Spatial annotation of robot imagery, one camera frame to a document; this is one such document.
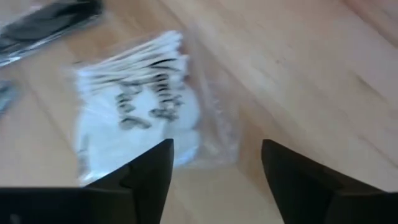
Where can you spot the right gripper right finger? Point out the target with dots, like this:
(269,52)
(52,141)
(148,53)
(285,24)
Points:
(295,180)

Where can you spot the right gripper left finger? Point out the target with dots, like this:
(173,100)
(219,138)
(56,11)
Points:
(152,174)

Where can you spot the bagged cotton swabs black print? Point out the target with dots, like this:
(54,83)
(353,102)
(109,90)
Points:
(140,102)

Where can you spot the bagged black comb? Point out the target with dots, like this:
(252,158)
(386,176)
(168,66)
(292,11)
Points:
(46,25)

